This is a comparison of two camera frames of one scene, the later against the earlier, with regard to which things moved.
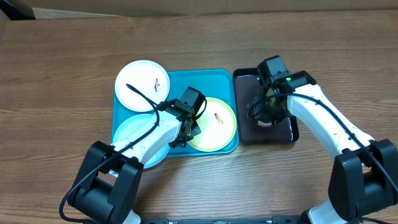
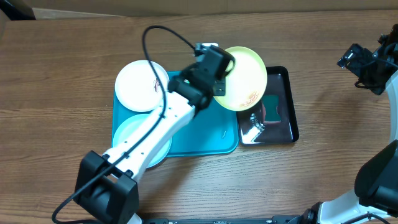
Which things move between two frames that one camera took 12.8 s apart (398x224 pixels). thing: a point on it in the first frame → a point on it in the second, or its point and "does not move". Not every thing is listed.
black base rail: x=275 y=220 does not move
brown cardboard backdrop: x=45 y=9 does not move
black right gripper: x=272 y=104 → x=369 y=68
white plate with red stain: x=146 y=76 does not move
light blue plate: x=130 y=123 does not move
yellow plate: x=217 y=124 → x=245 y=86
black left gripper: x=194 y=130 → x=222 y=88
